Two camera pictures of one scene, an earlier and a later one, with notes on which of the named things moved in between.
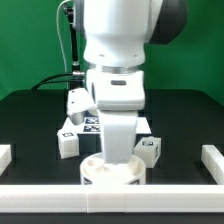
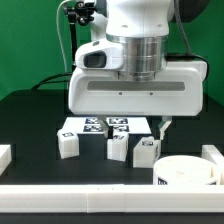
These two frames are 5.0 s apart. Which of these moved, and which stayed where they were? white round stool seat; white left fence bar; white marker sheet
Moved: white round stool seat
Stayed: white left fence bar; white marker sheet
